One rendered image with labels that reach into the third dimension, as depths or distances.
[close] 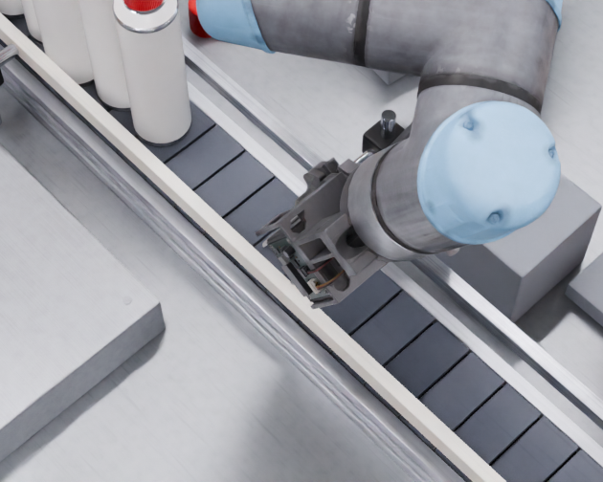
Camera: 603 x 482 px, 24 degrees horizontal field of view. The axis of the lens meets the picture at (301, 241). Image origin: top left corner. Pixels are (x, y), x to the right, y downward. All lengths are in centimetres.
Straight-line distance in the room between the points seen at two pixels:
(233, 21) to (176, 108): 34
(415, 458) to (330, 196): 24
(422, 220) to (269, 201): 39
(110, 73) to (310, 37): 39
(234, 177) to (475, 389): 28
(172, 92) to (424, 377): 31
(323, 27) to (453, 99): 9
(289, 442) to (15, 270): 27
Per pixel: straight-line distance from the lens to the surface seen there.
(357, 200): 89
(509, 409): 111
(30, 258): 118
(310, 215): 96
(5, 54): 127
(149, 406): 116
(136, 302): 115
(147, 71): 114
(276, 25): 85
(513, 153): 79
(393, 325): 113
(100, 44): 118
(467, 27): 83
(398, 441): 110
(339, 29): 84
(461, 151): 77
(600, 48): 138
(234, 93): 116
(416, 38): 84
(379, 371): 108
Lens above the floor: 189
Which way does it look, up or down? 59 degrees down
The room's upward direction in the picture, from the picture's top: straight up
